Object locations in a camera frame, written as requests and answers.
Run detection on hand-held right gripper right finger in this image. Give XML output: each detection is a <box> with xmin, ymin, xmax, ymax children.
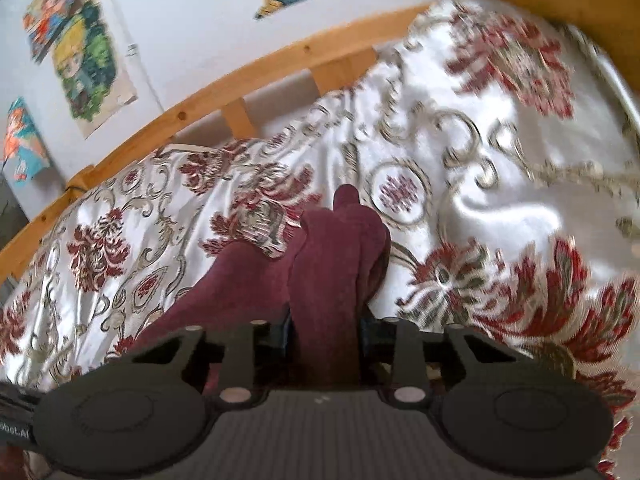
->
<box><xmin>357</xmin><ymin>309</ymin><xmax>537</xmax><ymax>406</ymax></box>

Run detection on white floral printed blanket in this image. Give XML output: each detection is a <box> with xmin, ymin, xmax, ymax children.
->
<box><xmin>0</xmin><ymin>0</ymin><xmax>640</xmax><ymax>480</ymax></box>

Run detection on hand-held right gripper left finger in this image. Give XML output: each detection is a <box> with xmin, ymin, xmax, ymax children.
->
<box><xmin>107</xmin><ymin>309</ymin><xmax>295</xmax><ymax>406</ymax></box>

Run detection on green and yellow cartoon wall poster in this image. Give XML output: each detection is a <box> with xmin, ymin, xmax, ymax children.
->
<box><xmin>51</xmin><ymin>1</ymin><xmax>139</xmax><ymax>140</ymax></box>

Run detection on maroon knit pants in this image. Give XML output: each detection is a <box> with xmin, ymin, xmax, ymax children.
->
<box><xmin>107</xmin><ymin>185</ymin><xmax>393</xmax><ymax>393</ymax></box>

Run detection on teal and orange wall poster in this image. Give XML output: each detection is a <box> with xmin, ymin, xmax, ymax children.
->
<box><xmin>1</xmin><ymin>96</ymin><xmax>52</xmax><ymax>190</ymax></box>

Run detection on red and blue cartoon wall poster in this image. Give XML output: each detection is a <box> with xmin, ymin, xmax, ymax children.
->
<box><xmin>22</xmin><ymin>0</ymin><xmax>88</xmax><ymax>63</ymax></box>

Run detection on wooden bed frame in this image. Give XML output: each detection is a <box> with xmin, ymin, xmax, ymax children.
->
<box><xmin>0</xmin><ymin>0</ymin><xmax>640</xmax><ymax>285</ymax></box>

